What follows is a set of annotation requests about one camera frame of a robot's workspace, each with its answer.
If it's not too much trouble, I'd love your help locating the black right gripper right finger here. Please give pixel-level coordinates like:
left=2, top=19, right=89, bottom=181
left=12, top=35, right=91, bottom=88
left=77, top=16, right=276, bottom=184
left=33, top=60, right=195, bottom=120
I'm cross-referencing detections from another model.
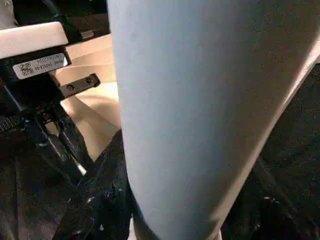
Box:
left=220, top=159, right=313, bottom=240

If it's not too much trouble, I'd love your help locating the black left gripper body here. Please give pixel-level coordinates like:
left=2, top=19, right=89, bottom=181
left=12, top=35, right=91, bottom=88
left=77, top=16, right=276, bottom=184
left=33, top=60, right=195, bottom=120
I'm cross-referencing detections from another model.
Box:
left=0, top=59, right=102, bottom=187

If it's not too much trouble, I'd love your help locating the black work mat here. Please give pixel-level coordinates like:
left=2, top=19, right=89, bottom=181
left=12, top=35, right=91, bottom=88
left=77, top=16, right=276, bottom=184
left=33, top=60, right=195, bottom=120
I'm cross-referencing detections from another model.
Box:
left=0, top=0, right=320, bottom=240

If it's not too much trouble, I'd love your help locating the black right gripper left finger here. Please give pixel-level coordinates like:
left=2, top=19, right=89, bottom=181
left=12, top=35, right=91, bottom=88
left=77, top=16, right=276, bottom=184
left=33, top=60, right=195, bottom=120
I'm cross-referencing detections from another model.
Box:
left=50, top=129, right=135, bottom=240

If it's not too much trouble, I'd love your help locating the white plastic table leg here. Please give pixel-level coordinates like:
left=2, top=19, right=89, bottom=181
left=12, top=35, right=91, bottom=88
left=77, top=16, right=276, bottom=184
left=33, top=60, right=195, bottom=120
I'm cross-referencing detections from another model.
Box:
left=106, top=0, right=320, bottom=240

